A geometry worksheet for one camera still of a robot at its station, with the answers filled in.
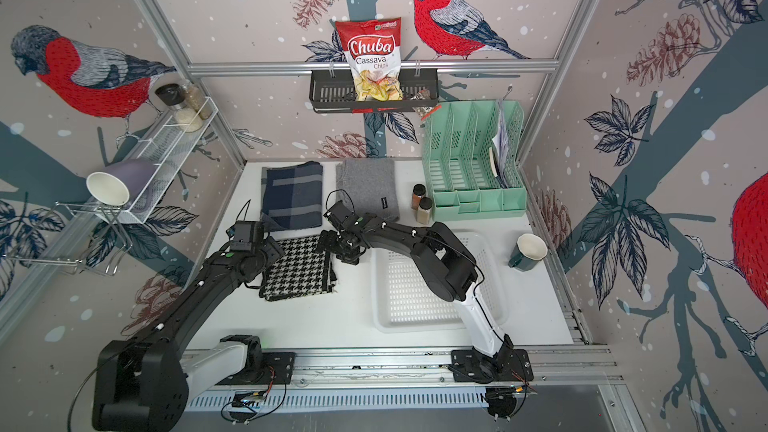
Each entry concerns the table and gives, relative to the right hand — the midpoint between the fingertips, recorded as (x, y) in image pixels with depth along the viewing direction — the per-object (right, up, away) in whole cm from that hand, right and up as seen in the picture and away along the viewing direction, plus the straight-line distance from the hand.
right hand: (324, 254), depth 90 cm
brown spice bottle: (+30, +19, +9) cm, 36 cm away
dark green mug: (+62, +1, -2) cm, 62 cm away
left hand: (-14, +3, -3) cm, 15 cm away
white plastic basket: (+24, -12, -4) cm, 27 cm away
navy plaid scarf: (-16, +17, +17) cm, 29 cm away
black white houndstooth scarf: (-6, -4, -3) cm, 8 cm away
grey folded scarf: (+12, +21, +18) cm, 30 cm away
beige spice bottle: (+31, +13, +6) cm, 34 cm away
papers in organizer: (+55, +32, +3) cm, 64 cm away
